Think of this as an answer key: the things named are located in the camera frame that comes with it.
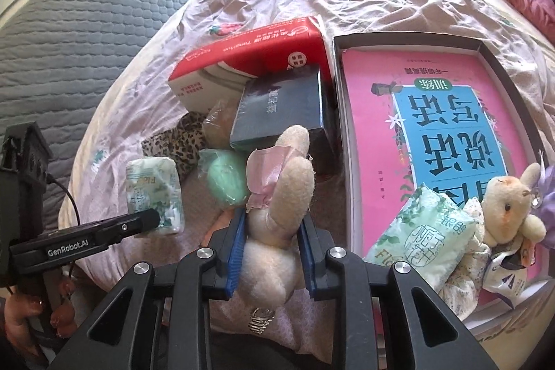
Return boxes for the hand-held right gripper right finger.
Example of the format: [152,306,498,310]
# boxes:
[297,218,499,370]

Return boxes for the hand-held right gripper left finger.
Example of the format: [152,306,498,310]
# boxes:
[56,207,248,370]

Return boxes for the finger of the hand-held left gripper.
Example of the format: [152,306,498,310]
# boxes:
[97,209,160,245]

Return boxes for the green tissue packet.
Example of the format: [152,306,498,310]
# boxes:
[362,181,475,293]
[126,157,185,238]

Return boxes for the plush rabbit with pink ribbon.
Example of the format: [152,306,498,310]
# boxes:
[208,125,317,353]

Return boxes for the leopard print scrunchie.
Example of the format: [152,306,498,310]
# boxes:
[141,112,209,184]

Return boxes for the beige sponge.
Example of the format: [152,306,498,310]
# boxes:
[202,99,244,152]

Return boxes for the white printed plastic packet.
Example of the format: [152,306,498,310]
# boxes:
[481,240,540,310]

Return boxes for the plush rabbit with purple ribbon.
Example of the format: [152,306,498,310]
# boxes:
[479,162,555,249]

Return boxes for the grey shallow cardboard box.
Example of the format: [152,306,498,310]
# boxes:
[332,31,555,336]

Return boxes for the person's left hand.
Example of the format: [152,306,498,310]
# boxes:
[0,279,79,353]

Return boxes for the mint green sponge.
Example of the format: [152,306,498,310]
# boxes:
[198,148,252,207]

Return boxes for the pink book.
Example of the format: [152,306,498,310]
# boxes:
[338,48,547,306]

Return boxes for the dark blue box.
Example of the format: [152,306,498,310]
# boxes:
[229,64,339,175]

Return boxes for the grey quilted headboard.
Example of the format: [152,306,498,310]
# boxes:
[0,0,215,241]

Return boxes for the red tissue box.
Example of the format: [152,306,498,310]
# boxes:
[168,15,334,115]

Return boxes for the black cable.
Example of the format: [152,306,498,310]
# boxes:
[45,175,83,279]

